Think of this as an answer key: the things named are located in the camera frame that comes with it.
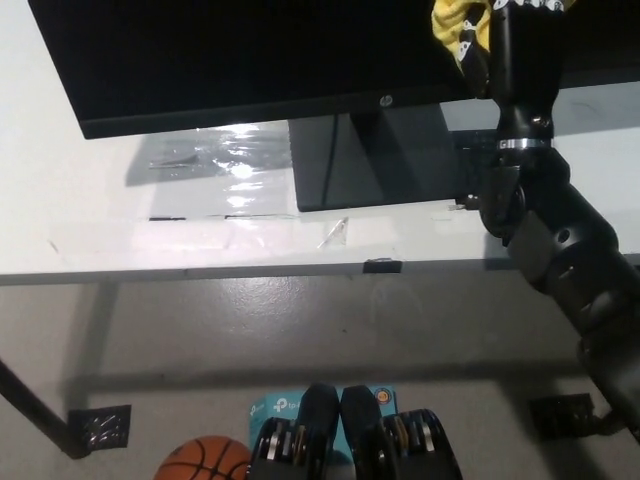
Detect teal TP-Link box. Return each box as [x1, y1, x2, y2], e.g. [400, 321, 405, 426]
[248, 385, 399, 456]

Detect black HP monitor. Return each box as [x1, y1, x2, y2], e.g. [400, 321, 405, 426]
[27, 0, 640, 214]

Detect yellow microfibre cloth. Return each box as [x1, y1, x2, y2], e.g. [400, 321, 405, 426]
[430, 0, 496, 69]

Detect black floor tape square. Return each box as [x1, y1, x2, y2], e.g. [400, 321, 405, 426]
[528, 393, 596, 440]
[67, 404, 132, 447]

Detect orange basketball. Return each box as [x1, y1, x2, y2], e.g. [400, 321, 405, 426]
[153, 435, 253, 480]

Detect clear glossy tape patch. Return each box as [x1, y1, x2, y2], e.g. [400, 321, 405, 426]
[124, 122, 296, 221]

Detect small black tape piece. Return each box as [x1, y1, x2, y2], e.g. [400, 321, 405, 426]
[363, 258, 404, 275]

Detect black desk leg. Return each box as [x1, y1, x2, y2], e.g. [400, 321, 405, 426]
[0, 357, 90, 460]

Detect black tape patch on desk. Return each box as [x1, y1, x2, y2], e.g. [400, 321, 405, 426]
[449, 130, 501, 199]

